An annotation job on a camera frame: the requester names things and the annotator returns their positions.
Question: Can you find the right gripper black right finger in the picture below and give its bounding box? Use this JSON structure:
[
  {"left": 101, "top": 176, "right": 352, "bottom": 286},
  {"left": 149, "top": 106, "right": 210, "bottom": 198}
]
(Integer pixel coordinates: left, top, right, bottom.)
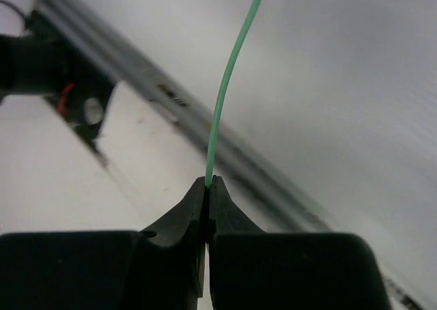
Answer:
[{"left": 208, "top": 176, "right": 391, "bottom": 309}]

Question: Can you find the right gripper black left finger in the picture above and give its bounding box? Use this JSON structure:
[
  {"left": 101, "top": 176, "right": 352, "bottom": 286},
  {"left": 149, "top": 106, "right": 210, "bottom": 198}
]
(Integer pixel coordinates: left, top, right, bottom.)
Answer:
[{"left": 1, "top": 178, "right": 205, "bottom": 309}]

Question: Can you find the green headphone cable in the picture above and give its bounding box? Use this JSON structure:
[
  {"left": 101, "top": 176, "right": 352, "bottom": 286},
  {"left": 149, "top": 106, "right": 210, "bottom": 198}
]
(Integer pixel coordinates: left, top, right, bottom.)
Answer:
[{"left": 204, "top": 0, "right": 270, "bottom": 190}]

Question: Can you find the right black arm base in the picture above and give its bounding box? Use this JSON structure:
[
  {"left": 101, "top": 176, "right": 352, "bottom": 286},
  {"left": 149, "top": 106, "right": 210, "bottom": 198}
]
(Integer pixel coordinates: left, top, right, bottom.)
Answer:
[{"left": 1, "top": 0, "right": 116, "bottom": 151}]

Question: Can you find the aluminium rail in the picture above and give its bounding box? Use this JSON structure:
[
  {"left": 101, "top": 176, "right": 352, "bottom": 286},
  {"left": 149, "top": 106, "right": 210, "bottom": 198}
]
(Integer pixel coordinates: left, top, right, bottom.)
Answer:
[{"left": 38, "top": 0, "right": 436, "bottom": 309}]

